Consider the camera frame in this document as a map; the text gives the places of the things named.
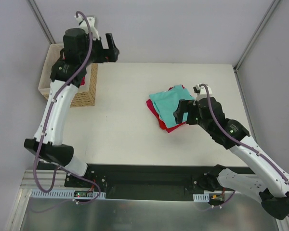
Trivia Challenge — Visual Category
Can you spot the pink t shirt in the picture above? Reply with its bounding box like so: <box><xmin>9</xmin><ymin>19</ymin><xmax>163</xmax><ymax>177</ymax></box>
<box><xmin>80</xmin><ymin>76</ymin><xmax>85</xmax><ymax>86</ymax></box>

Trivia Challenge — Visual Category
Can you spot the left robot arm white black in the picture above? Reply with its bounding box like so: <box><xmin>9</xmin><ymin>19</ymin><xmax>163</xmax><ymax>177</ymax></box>
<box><xmin>24</xmin><ymin>12</ymin><xmax>119</xmax><ymax>187</ymax></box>

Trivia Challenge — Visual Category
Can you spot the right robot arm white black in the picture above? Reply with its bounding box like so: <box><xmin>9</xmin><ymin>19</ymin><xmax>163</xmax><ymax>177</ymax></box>
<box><xmin>174</xmin><ymin>97</ymin><xmax>289</xmax><ymax>220</ymax></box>

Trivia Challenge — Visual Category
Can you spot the teal folded t shirt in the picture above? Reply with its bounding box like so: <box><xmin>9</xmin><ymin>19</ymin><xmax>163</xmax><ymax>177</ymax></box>
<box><xmin>149</xmin><ymin>85</ymin><xmax>194</xmax><ymax>128</ymax></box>

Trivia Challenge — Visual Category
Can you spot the red folded t shirt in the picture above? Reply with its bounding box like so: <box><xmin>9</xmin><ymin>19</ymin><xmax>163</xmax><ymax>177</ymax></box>
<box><xmin>146</xmin><ymin>87</ymin><xmax>187</xmax><ymax>133</ymax></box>

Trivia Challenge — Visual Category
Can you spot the wicker basket with cloth liner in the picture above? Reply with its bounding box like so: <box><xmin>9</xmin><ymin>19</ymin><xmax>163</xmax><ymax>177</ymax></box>
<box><xmin>38</xmin><ymin>43</ymin><xmax>98</xmax><ymax>107</ymax></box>

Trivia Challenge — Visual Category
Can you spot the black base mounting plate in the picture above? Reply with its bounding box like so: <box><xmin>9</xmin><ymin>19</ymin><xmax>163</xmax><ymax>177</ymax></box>
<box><xmin>64</xmin><ymin>164</ymin><xmax>234</xmax><ymax>200</ymax></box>

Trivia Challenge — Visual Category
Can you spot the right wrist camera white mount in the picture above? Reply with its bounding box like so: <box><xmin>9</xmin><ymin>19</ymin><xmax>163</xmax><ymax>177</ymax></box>
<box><xmin>193</xmin><ymin>84</ymin><xmax>213</xmax><ymax>102</ymax></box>

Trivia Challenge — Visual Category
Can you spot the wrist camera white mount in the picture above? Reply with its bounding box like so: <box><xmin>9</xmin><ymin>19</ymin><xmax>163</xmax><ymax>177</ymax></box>
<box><xmin>74</xmin><ymin>15</ymin><xmax>91</xmax><ymax>32</ymax></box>
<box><xmin>193</xmin><ymin>84</ymin><xmax>213</xmax><ymax>102</ymax></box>

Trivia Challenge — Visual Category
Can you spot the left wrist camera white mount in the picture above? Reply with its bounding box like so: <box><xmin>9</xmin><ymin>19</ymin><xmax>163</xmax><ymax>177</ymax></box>
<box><xmin>74</xmin><ymin>15</ymin><xmax>91</xmax><ymax>32</ymax></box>

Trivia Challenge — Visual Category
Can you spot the left aluminium corner post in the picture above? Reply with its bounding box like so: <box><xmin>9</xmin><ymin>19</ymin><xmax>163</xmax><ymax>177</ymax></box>
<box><xmin>27</xmin><ymin>0</ymin><xmax>56</xmax><ymax>44</ymax></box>

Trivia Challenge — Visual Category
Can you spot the aluminium corner post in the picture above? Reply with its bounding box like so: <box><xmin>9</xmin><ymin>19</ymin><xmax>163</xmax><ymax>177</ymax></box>
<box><xmin>233</xmin><ymin>0</ymin><xmax>284</xmax><ymax>73</ymax></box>
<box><xmin>27</xmin><ymin>0</ymin><xmax>56</xmax><ymax>44</ymax></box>

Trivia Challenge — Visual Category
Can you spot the right slotted cable duct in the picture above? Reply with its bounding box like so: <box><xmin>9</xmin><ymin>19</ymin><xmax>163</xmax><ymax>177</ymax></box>
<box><xmin>193</xmin><ymin>193</ymin><xmax>210</xmax><ymax>203</ymax></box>

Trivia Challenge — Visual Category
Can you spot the slotted cable duct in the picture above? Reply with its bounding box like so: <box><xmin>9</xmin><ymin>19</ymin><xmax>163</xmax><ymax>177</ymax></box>
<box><xmin>193</xmin><ymin>193</ymin><xmax>210</xmax><ymax>203</ymax></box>
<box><xmin>30</xmin><ymin>189</ymin><xmax>106</xmax><ymax>200</ymax></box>

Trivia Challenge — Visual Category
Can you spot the right aluminium corner post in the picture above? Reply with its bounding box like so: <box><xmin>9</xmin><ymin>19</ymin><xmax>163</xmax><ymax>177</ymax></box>
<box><xmin>233</xmin><ymin>0</ymin><xmax>284</xmax><ymax>73</ymax></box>

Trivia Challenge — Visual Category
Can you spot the left slotted cable duct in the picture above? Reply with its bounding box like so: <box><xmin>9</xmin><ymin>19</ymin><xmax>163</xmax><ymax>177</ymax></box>
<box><xmin>30</xmin><ymin>189</ymin><xmax>106</xmax><ymax>200</ymax></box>

